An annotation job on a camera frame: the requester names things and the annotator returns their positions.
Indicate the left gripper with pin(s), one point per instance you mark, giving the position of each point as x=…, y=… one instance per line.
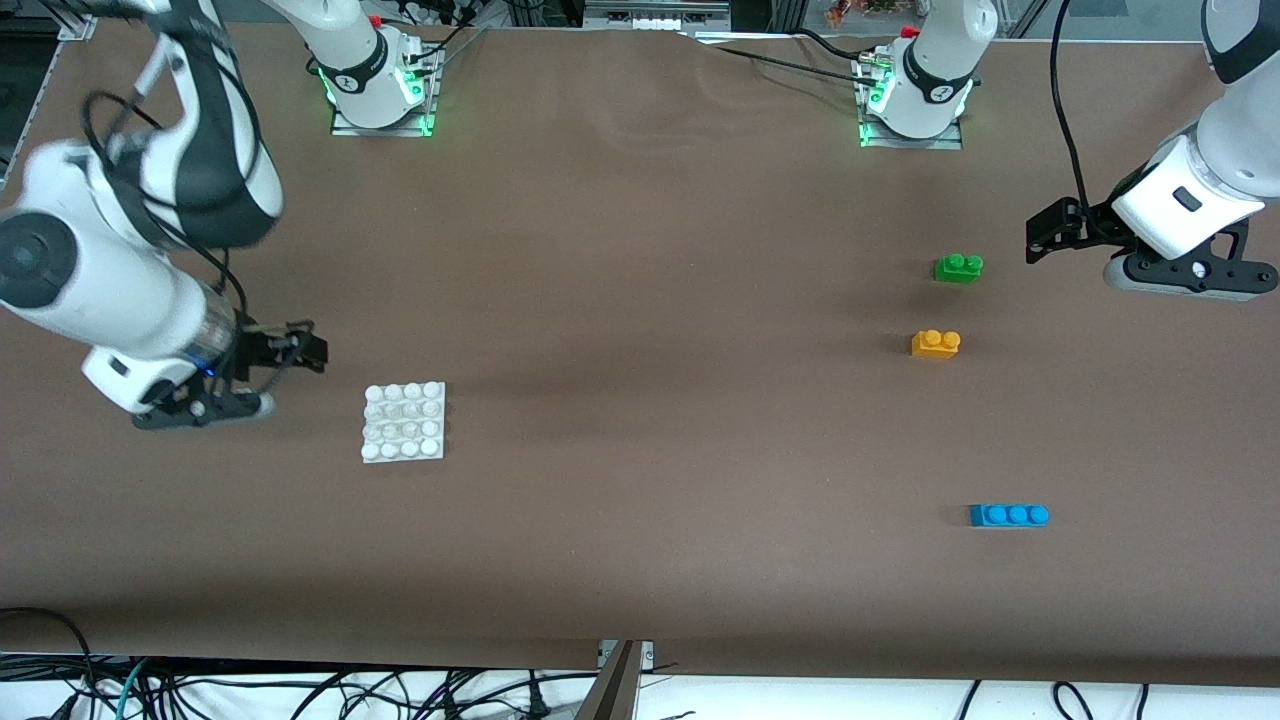
x=1096, y=222

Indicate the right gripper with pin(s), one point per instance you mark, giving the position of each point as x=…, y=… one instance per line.
x=262, y=351

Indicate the white studded base plate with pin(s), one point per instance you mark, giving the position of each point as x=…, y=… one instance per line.
x=404, y=423

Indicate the yellow two-stud block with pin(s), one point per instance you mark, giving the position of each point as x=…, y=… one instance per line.
x=935, y=346

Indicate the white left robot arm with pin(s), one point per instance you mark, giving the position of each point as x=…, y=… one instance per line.
x=940, y=70

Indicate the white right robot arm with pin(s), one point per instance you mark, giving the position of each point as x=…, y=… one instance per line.
x=110, y=300

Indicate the green two-stud block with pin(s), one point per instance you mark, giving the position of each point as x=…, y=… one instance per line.
x=957, y=270

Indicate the blue three-stud block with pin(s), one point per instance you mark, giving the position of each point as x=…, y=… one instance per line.
x=1008, y=516

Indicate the brown table cover sheet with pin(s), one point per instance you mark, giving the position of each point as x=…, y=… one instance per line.
x=500, y=560

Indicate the orange toy pile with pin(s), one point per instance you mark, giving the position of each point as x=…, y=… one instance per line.
x=860, y=8

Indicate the aluminium table corner bracket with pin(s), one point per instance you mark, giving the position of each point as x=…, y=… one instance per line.
x=78, y=28

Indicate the small metal corner bracket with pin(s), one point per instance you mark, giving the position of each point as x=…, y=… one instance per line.
x=648, y=652

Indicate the aluminium profile post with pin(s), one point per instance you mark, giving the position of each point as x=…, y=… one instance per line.
x=615, y=690

